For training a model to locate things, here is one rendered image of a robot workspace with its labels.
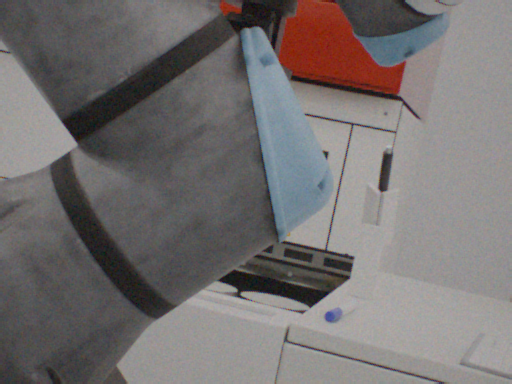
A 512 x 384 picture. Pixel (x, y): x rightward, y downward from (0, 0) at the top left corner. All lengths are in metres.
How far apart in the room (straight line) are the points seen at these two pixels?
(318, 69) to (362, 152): 0.14
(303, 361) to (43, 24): 0.47
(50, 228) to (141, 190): 0.06
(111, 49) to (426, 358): 0.47
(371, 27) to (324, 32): 0.61
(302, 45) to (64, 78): 0.97
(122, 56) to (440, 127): 2.50
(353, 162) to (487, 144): 1.50
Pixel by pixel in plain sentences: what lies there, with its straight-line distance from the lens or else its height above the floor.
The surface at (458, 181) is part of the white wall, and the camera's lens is 3.02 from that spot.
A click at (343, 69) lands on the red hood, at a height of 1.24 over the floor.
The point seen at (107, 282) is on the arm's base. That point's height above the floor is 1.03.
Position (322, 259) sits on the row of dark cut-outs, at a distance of 1.55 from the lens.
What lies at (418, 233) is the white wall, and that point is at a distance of 3.03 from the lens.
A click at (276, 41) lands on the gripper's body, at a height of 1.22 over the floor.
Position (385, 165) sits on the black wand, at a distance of 1.17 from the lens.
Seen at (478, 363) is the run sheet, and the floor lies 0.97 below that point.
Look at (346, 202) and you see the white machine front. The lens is 1.55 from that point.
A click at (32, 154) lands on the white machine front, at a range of 1.69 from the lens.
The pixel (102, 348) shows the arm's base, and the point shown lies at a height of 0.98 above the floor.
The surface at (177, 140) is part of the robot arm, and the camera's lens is 0.57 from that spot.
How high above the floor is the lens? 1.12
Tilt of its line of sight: 3 degrees down
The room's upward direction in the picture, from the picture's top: 12 degrees clockwise
